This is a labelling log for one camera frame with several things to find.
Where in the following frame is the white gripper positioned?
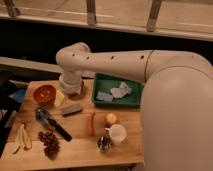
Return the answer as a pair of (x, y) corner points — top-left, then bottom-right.
(54, 72), (82, 107)

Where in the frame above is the black handled metal scoop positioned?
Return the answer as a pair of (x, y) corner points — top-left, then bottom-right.
(35, 107), (72, 141)

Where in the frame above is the yellow banana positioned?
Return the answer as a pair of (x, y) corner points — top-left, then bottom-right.
(12, 123), (32, 154)

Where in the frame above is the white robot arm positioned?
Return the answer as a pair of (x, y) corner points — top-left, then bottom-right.
(56, 42), (213, 171)

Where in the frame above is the purple bowl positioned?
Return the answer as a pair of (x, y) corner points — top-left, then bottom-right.
(69, 83), (85, 100)

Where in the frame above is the red bowl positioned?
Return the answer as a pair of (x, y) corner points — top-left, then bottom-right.
(33, 85), (56, 106)

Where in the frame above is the grey eraser block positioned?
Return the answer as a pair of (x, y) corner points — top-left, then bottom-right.
(61, 104), (82, 117)

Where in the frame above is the wooden cutting board table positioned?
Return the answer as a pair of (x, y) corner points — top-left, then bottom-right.
(0, 80), (143, 171)

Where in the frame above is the orange carrot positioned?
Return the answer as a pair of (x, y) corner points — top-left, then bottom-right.
(88, 113), (95, 136)

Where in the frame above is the light blue sponge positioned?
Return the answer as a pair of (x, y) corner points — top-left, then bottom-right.
(96, 92), (113, 102)

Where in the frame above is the blue object at left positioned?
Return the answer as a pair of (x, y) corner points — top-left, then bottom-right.
(11, 89), (26, 103)

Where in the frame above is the bunch of dark grapes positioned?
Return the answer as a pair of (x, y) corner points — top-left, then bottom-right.
(38, 131), (60, 160)

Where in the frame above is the green plastic tray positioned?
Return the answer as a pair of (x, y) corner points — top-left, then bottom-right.
(91, 74), (143, 108)

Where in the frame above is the yellow orange fruit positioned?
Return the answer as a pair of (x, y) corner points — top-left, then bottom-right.
(105, 113), (117, 127)

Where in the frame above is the white crumpled cloth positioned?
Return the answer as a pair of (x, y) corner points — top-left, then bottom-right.
(110, 82), (132, 98)

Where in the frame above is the white mug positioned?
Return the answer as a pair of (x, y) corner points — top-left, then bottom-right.
(107, 124), (127, 145)

